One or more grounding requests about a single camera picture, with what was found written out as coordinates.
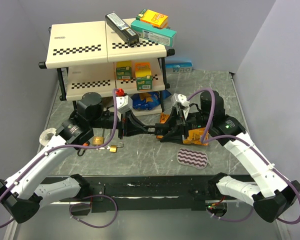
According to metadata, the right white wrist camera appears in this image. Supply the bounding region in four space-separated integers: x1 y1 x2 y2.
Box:
171 93 190 120

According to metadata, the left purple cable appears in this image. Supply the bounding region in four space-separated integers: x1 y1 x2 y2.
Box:
0 88 121 230

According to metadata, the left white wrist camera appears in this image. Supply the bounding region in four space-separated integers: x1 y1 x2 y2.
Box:
115 88 133 114

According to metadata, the teal toothpaste box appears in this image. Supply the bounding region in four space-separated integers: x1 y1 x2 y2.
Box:
130 20 177 47

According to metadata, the blue chip bag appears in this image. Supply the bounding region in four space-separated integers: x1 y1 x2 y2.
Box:
131 90 171 111

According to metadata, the orange kettle chip bag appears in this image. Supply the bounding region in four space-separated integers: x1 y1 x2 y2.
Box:
156 113 209 146

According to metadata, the large brass long-shackle padlock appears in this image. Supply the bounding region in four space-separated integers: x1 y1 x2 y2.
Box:
91 129 105 146

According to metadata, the orange yellow snack box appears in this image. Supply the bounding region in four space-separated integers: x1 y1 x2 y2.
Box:
135 8 169 29

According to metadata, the black Kaijing padlock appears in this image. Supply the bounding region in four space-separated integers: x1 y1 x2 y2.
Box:
154 123 170 136

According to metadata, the black key bunch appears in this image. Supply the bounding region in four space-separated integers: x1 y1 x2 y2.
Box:
144 125 155 134

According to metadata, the green yellow box left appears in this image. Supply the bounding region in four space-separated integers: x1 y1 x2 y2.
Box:
115 60 132 81

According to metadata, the long black box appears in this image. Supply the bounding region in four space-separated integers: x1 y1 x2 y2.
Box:
105 12 139 47

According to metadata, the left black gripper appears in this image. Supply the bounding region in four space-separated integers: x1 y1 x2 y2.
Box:
89 108 148 139

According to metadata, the clear tape roll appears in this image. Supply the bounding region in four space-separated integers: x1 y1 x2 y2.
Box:
39 127 57 146

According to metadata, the purple cable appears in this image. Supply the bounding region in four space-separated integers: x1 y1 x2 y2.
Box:
187 87 300 224
0 88 121 230

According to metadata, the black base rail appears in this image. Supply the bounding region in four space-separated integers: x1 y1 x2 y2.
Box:
55 174 243 214

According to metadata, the green yellow box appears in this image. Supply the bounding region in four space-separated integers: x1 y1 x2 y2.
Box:
115 60 132 81
135 62 153 91

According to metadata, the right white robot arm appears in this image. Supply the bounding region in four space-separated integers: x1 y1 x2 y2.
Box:
156 88 300 225

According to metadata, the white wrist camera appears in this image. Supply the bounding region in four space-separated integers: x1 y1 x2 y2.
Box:
115 88 133 114
171 93 190 120

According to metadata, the purple wavy sponge pad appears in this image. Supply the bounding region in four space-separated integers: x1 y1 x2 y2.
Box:
176 148 212 170

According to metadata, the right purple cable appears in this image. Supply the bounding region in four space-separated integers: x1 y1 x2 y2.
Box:
187 87 300 224

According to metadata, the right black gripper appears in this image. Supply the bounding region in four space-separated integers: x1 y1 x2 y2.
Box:
158 105 212 145

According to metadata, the orange black padlock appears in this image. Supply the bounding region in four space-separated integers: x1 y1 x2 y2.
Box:
77 141 90 157

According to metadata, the blue white toothpaste box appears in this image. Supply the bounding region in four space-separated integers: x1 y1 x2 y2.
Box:
165 62 193 74

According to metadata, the small brass padlock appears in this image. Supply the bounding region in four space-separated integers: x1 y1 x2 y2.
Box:
106 142 125 153

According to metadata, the green yellow box right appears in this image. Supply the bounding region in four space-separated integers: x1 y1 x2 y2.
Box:
135 62 153 91

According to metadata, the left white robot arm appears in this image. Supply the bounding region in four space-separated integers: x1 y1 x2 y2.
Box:
0 92 148 224

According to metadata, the beige checkered three-tier shelf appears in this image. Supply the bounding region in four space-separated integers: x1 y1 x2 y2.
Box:
38 20 175 104

